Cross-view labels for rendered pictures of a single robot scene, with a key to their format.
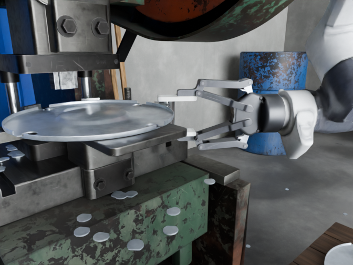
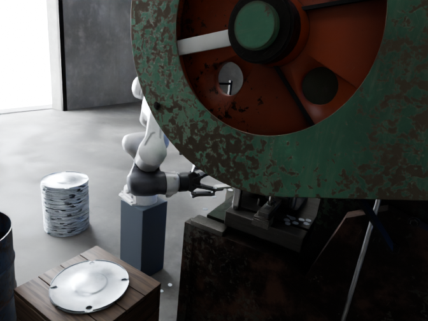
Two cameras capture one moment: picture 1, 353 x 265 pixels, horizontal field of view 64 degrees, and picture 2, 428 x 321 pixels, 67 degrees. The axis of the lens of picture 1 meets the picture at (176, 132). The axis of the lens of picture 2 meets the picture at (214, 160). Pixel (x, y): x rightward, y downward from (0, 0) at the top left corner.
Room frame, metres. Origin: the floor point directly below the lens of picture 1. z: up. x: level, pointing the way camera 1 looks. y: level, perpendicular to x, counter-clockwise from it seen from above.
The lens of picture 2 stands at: (1.67, -0.44, 1.28)
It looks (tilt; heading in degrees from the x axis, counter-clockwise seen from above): 19 degrees down; 161
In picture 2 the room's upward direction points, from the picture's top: 6 degrees clockwise
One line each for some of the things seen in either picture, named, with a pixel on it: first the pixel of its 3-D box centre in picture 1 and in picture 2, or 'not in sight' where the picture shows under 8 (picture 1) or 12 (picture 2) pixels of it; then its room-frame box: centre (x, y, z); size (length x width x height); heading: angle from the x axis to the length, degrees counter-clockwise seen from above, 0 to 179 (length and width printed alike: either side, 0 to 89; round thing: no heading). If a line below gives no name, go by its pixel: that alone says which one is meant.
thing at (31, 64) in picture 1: (60, 68); not in sight; (0.60, 0.24, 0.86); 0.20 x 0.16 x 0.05; 134
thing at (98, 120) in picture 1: (94, 115); not in sight; (0.51, 0.15, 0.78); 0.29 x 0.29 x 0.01
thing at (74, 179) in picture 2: not in sight; (65, 179); (-0.52, -0.73, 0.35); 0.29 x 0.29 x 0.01
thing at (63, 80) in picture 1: (64, 79); not in sight; (0.59, 0.23, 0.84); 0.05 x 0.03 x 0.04; 134
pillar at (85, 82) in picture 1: (86, 89); (295, 190); (0.70, 0.22, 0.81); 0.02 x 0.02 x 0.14
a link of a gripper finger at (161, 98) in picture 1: (176, 98); not in sight; (0.52, 0.00, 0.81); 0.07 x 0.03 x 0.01; 96
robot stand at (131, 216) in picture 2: not in sight; (142, 235); (0.02, -0.26, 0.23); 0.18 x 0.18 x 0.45; 36
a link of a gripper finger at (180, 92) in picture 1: (190, 87); not in sight; (0.52, -0.03, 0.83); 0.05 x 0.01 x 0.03; 96
